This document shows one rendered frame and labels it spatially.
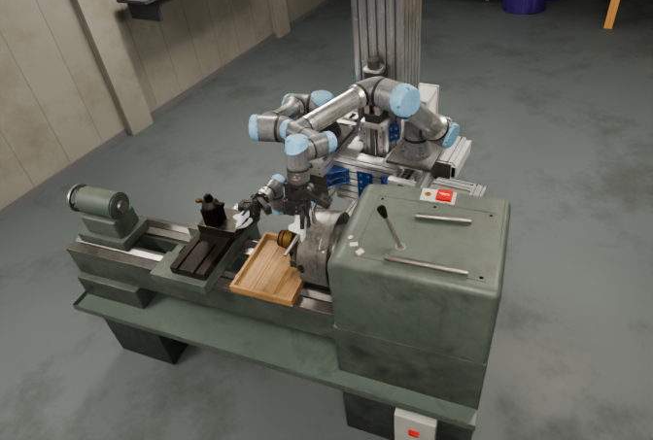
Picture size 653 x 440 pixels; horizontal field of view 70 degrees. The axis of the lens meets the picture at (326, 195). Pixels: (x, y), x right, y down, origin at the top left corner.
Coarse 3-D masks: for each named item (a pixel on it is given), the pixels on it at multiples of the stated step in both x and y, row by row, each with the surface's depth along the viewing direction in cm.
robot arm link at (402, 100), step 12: (384, 84) 173; (396, 84) 171; (372, 96) 176; (384, 96) 171; (396, 96) 168; (408, 96) 169; (384, 108) 175; (396, 108) 169; (408, 108) 171; (420, 108) 181; (420, 120) 186; (432, 120) 191; (444, 120) 199; (432, 132) 197; (444, 132) 198; (456, 132) 204; (444, 144) 202
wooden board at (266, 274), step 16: (272, 240) 228; (256, 256) 220; (272, 256) 219; (288, 256) 218; (240, 272) 211; (256, 272) 213; (272, 272) 212; (288, 272) 211; (240, 288) 203; (256, 288) 205; (272, 288) 204; (288, 288) 203; (288, 304) 198
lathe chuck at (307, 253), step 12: (324, 216) 185; (312, 228) 181; (324, 228) 180; (300, 240) 181; (312, 240) 179; (300, 252) 180; (312, 252) 179; (300, 264) 182; (312, 264) 180; (300, 276) 186; (312, 276) 183
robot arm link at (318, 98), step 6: (318, 90) 237; (324, 90) 237; (312, 96) 232; (318, 96) 232; (324, 96) 232; (330, 96) 233; (312, 102) 233; (318, 102) 230; (324, 102) 230; (306, 108) 235; (312, 108) 234
